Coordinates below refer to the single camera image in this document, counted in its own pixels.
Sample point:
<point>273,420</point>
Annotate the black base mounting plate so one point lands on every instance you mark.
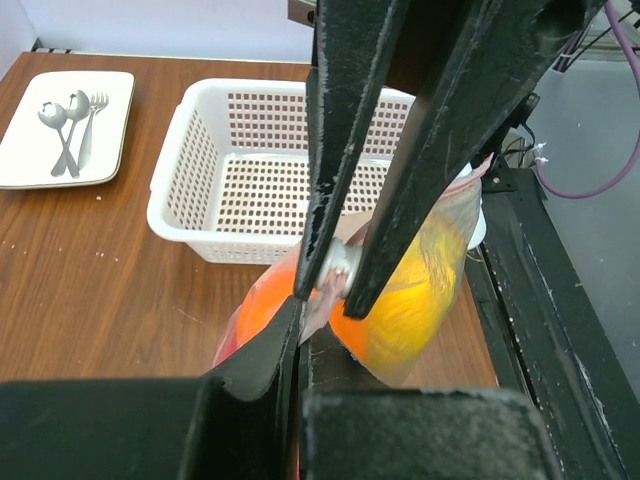
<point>544,337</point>

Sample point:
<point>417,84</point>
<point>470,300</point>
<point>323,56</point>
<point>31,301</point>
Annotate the white rectangular plate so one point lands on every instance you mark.
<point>32,139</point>

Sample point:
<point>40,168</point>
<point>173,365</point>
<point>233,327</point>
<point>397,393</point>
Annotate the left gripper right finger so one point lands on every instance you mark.
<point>352,426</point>

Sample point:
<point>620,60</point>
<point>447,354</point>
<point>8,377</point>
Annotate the fake yellow lemon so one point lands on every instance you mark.
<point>416,299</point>

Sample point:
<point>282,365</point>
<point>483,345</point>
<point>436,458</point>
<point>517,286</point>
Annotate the white plastic basket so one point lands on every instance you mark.
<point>232,177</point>

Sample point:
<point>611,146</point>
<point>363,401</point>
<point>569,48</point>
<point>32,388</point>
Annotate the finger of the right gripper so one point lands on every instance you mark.
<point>353,45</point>
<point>469,65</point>

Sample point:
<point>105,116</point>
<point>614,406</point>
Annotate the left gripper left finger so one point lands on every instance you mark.
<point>236,421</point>

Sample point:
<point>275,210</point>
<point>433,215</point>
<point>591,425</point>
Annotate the fake orange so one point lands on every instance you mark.
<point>267,295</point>

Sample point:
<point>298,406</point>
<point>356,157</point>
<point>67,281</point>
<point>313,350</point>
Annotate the silver fork on plate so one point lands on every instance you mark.
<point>98,103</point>

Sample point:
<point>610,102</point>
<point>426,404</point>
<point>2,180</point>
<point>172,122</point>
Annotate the clear zip top bag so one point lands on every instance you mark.
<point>461,202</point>

